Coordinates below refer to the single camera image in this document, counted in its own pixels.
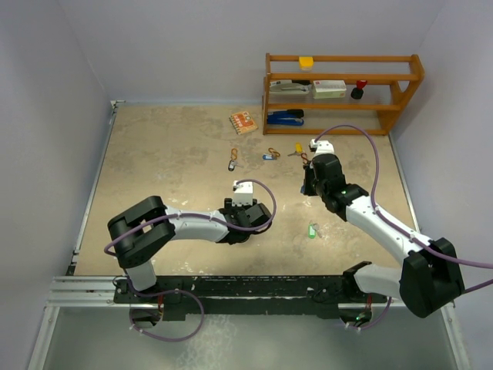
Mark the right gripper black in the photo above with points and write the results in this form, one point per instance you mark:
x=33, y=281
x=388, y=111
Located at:
x=307, y=190

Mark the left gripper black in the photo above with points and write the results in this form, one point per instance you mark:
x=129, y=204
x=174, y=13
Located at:
x=228, y=205

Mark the red S carabiner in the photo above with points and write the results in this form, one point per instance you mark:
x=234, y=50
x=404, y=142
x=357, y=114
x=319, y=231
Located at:
x=305, y=158

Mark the silver key with yellow tag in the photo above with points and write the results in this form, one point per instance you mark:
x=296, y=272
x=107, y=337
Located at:
x=298, y=149

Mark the silver key with green tag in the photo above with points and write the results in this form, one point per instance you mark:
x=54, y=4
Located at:
x=314, y=231

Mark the orange S carabiner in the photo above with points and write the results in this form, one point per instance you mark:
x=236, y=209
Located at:
x=273, y=153
x=234, y=154

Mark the silver key with black tag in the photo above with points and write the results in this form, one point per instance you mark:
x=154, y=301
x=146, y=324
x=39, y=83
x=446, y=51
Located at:
x=233, y=164

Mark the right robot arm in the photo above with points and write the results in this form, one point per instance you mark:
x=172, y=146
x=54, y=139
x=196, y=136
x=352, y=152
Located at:
x=427, y=277

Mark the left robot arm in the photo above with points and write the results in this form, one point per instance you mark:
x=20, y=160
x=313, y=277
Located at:
x=139, y=232

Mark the blue black stapler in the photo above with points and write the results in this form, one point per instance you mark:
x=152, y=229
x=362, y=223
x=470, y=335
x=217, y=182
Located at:
x=288, y=117

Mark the orange spiral notebook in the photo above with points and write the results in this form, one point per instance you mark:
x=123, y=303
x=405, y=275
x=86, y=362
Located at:
x=243, y=122

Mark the wooden shelf rack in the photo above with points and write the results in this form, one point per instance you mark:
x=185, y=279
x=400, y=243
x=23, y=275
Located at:
x=381, y=84

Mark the white red box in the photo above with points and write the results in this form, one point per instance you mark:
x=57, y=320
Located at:
x=328, y=89

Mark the white stapler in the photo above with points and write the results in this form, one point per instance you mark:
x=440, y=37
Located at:
x=290, y=87

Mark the red black stamp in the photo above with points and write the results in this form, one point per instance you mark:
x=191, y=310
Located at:
x=358, y=91

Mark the yellow box on shelf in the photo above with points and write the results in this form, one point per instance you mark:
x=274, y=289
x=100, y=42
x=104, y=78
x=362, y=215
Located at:
x=306, y=63

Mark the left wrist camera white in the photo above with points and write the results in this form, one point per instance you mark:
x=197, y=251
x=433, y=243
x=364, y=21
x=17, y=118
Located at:
x=242, y=193

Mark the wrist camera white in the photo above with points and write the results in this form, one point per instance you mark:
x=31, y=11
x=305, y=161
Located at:
x=242, y=193
x=321, y=147

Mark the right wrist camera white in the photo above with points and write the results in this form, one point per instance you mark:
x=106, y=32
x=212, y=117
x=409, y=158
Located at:
x=321, y=147

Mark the black base frame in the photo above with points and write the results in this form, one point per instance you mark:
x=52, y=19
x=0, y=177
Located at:
x=179, y=296

